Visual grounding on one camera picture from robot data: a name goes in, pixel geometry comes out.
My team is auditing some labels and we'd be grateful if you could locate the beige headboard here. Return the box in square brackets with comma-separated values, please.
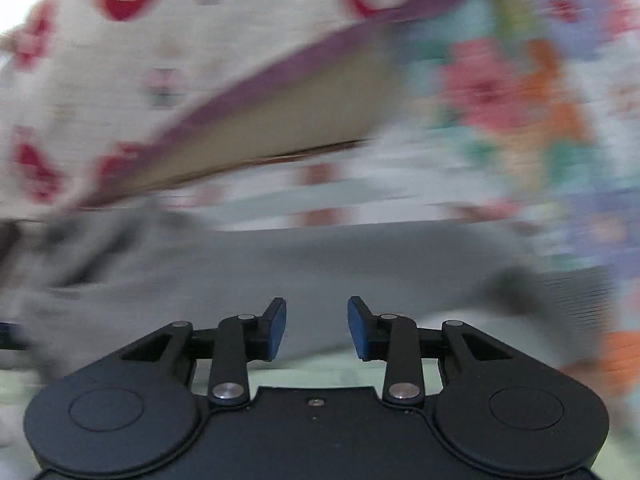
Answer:
[135, 35, 401, 186]

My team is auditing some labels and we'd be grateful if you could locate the grey sweater with black cat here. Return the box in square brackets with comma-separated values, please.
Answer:
[0, 200, 616, 391]

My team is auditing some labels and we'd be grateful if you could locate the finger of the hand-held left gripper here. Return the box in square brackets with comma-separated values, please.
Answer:
[0, 322, 26, 352]

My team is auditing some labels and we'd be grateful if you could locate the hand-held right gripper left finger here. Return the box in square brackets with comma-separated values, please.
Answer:
[119, 298, 288, 407]

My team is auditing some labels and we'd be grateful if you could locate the floral quilt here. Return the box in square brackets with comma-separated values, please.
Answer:
[400, 0, 640, 401]

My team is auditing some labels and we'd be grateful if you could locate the white quilt with red bears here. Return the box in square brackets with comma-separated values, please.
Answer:
[0, 0, 493, 211]

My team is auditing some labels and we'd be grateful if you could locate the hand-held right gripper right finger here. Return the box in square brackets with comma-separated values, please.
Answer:
[347, 296, 516, 404]

